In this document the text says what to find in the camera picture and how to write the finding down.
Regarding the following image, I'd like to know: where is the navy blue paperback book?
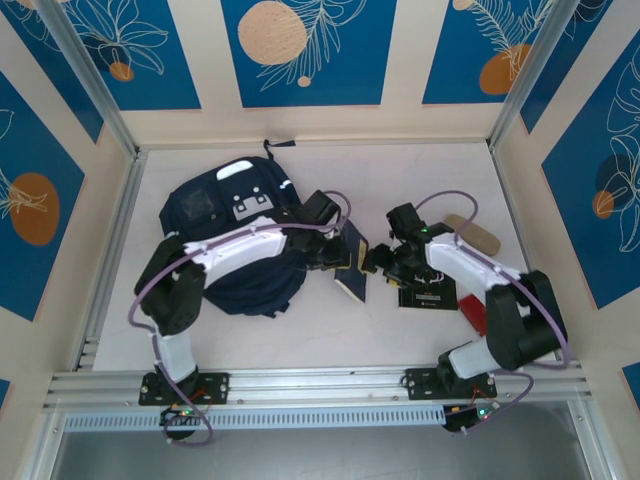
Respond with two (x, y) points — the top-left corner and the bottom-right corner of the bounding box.
(330, 221), (370, 305)

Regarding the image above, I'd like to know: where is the black book gold lettering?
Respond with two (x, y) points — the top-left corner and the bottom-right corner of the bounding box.
(397, 274), (460, 312)

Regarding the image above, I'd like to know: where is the beige fabric pencil case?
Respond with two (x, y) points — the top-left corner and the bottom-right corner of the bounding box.
(443, 213), (502, 256)

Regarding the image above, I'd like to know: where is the red notebook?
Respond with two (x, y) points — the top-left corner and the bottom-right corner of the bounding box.
(457, 293), (489, 335)

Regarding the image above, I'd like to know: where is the navy blue student backpack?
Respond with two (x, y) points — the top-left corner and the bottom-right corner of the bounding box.
(158, 138), (307, 321)

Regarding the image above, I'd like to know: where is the small control circuit board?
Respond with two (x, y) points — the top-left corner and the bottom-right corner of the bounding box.
(159, 405), (202, 427)
(443, 403), (501, 434)

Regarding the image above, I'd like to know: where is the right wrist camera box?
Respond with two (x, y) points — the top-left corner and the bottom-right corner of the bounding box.
(385, 202), (427, 242)

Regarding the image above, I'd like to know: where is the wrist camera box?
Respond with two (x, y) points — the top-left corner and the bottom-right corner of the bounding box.
(385, 202), (427, 242)
(298, 188), (342, 227)

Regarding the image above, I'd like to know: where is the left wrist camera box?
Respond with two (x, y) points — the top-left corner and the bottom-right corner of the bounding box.
(298, 188), (342, 227)

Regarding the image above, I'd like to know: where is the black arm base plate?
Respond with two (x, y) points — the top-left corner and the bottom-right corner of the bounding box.
(403, 367), (499, 401)
(138, 370), (232, 406)

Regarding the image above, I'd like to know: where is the grey slotted cable duct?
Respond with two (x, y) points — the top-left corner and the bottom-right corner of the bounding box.
(63, 403), (447, 432)

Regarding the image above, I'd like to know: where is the blue floral wall panel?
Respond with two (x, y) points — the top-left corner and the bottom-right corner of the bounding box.
(0, 7), (105, 145)
(542, 34), (640, 310)
(0, 69), (86, 323)
(221, 0), (399, 109)
(422, 0), (557, 106)
(519, 0), (624, 135)
(63, 0), (202, 112)

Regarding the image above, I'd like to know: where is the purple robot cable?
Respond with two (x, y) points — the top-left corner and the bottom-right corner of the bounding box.
(414, 189), (571, 436)
(128, 189), (354, 447)

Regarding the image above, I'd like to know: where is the aluminium side rail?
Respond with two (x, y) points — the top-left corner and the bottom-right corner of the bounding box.
(73, 149), (149, 372)

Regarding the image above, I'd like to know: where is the aluminium frame post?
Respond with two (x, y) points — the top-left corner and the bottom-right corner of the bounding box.
(488, 0), (577, 151)
(37, 0), (140, 157)

